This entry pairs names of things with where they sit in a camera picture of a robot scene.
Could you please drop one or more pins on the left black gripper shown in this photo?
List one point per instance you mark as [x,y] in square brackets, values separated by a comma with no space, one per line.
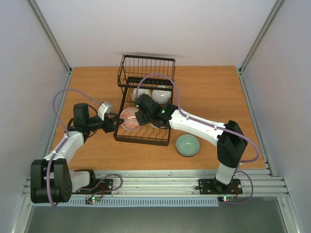
[111,127]

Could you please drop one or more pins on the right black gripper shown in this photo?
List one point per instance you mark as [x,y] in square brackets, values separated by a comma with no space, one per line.
[141,117]

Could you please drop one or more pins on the red geometric patterned bowl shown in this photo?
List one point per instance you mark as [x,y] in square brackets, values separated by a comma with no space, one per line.
[130,121]

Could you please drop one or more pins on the white bowl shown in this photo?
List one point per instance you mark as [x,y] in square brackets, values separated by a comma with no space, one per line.
[161,96]

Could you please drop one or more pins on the blue yellow patterned bowl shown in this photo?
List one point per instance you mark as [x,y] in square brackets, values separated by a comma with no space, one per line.
[135,95]

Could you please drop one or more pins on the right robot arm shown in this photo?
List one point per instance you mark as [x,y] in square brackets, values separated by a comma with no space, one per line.
[227,137]

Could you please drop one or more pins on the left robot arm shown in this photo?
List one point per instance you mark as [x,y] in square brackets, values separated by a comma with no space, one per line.
[51,180]

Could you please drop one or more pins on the light green celadon bowl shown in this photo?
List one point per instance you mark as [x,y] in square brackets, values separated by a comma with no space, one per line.
[187,145]

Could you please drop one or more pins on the left small circuit board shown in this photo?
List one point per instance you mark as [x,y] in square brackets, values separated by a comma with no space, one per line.
[92,200]

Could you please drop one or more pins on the small circuit board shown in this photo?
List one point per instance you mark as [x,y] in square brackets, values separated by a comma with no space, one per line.
[92,200]
[226,199]

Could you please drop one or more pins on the right small circuit board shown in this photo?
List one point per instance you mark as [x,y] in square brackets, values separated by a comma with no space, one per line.
[226,199]

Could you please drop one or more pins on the black wire dish rack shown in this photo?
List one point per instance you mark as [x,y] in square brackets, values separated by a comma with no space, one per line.
[145,72]

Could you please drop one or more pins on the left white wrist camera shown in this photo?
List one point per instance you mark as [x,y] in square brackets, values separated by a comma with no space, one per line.
[105,108]

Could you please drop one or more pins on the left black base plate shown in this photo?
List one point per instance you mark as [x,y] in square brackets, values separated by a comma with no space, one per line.
[106,185]

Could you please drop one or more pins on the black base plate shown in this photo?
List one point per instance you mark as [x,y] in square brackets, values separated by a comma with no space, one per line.
[106,185]
[209,187]

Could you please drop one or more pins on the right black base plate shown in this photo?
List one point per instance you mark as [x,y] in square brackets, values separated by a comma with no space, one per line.
[209,187]

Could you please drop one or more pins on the light blue slotted cable duct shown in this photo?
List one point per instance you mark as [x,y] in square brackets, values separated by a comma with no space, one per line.
[115,202]

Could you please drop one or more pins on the aluminium frame rail base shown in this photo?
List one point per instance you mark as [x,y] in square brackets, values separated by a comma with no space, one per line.
[181,183]

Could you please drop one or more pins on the left aluminium corner post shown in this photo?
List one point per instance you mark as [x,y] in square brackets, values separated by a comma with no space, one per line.
[41,19]

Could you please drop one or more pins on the aluminium corner post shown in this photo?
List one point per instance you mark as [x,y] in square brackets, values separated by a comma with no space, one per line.
[41,19]
[262,32]

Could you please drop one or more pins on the right aluminium corner post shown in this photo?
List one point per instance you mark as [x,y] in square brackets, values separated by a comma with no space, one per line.
[262,32]

